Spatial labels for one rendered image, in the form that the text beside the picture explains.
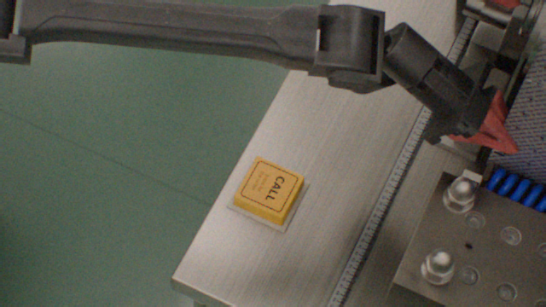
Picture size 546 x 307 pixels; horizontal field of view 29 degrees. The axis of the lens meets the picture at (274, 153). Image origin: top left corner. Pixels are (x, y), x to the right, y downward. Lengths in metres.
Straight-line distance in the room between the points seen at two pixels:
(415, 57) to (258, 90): 1.39
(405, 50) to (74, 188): 1.38
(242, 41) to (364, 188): 0.36
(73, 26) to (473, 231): 0.50
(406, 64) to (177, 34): 0.25
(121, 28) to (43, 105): 1.44
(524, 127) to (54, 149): 1.47
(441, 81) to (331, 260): 0.30
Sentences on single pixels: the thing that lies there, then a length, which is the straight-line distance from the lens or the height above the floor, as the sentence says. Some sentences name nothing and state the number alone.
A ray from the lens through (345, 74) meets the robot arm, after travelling 1.12.
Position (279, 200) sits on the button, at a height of 0.92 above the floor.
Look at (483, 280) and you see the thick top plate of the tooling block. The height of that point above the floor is 1.03.
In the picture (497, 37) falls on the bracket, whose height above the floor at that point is 1.14.
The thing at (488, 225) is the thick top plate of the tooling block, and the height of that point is 1.03.
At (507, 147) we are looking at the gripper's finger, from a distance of 1.23.
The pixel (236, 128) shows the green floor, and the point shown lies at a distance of 2.47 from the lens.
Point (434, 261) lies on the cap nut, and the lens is 1.16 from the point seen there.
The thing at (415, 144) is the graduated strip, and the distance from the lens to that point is 1.43.
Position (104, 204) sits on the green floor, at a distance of 2.38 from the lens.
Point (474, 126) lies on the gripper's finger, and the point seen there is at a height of 1.14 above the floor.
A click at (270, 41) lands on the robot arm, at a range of 1.11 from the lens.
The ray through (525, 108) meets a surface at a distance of 1.18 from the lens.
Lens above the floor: 2.11
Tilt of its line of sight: 60 degrees down
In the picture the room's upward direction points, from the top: 6 degrees clockwise
